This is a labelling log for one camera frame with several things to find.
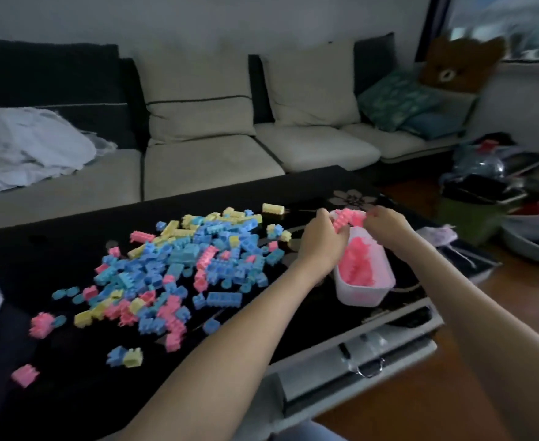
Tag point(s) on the person's right hand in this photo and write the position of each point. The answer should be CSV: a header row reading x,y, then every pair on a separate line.
x,y
389,227

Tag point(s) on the person's left hand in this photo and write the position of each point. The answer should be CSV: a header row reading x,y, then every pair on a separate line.
x,y
322,250

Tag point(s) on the pile of colorful blocks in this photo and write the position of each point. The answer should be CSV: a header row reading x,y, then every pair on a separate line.
x,y
182,266

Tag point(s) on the person's left forearm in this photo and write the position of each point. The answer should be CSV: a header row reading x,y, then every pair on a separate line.
x,y
223,362

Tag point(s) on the person's right forearm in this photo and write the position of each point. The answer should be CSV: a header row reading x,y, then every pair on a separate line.
x,y
490,335

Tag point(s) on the person's left leg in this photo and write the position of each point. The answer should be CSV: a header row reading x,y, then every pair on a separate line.
x,y
306,434

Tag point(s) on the lavender plastic bag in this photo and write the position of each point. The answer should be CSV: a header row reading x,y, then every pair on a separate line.
x,y
439,235

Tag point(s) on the green trash bin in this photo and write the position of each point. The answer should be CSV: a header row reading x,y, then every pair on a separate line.
x,y
471,220

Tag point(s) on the clear bottle red cap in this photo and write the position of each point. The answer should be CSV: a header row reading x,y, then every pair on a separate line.
x,y
478,162

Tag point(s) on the blue cushion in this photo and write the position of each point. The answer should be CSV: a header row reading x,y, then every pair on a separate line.
x,y
435,126

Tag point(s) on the teal patterned cushion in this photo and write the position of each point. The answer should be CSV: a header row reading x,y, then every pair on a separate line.
x,y
396,101

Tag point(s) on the grey sofa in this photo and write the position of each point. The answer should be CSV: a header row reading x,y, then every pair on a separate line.
x,y
205,169

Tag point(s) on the grey plastic basin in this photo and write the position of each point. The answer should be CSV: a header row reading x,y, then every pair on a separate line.
x,y
536,243

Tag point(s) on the red bowl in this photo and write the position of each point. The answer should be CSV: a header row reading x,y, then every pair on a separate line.
x,y
536,208

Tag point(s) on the beige back cushion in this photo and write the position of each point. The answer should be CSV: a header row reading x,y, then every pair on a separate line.
x,y
313,91
200,119

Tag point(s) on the dark grey back cushion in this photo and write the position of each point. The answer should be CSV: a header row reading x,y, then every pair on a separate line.
x,y
375,59

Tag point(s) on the brown bear plush cushion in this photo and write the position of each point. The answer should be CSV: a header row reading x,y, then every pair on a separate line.
x,y
462,64

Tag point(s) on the window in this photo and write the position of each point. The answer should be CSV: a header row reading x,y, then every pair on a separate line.
x,y
508,27

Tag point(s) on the black glass coffee table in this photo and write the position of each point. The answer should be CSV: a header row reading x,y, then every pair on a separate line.
x,y
67,408

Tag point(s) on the crumpled white cloth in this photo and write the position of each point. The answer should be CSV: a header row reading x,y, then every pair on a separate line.
x,y
26,146

